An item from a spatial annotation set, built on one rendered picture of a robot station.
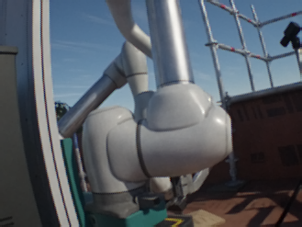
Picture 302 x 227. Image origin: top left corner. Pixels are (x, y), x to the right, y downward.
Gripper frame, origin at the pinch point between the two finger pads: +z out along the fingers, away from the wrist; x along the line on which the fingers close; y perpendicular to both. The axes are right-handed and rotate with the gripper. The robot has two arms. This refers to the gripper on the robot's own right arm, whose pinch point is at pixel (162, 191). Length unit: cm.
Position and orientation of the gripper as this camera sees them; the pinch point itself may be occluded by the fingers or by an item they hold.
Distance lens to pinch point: 105.0
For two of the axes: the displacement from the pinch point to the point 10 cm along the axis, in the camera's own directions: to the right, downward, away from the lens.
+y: -6.1, 0.6, -7.9
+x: 7.7, -1.6, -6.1
